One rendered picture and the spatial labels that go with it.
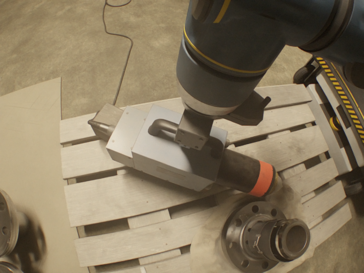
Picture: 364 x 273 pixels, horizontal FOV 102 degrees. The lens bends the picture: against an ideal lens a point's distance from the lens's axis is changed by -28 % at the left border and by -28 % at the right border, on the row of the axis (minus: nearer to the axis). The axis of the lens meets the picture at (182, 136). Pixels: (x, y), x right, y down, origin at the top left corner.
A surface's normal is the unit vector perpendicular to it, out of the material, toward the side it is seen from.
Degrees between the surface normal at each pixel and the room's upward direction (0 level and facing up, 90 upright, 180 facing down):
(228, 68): 90
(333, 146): 90
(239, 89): 90
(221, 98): 90
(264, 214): 0
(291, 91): 0
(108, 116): 0
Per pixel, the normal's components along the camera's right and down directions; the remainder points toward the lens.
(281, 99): 0.15, -0.40
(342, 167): -0.95, 0.19
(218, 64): -0.37, 0.82
